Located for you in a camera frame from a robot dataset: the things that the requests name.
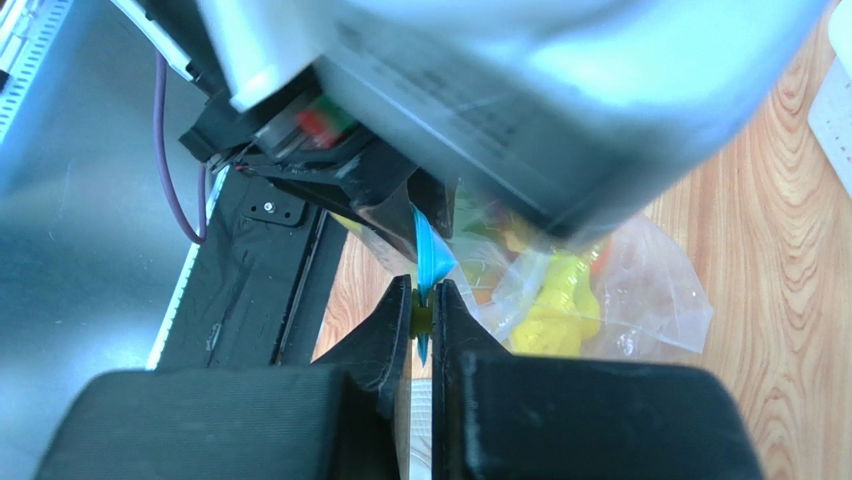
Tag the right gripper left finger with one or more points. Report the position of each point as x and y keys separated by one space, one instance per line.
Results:
x=344 y=416

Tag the white plastic basket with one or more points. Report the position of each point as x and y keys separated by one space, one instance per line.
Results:
x=830 y=114

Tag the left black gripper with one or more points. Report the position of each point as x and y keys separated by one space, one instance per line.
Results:
x=305 y=145

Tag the clear zip top bag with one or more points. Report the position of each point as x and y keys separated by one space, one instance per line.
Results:
x=632 y=295

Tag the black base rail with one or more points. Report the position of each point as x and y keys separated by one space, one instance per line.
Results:
x=255 y=292

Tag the yellow fake fruit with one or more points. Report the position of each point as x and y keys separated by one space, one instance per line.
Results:
x=565 y=313

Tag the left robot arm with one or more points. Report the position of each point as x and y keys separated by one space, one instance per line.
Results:
x=572 y=114

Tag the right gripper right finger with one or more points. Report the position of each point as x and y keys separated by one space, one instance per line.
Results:
x=497 y=415

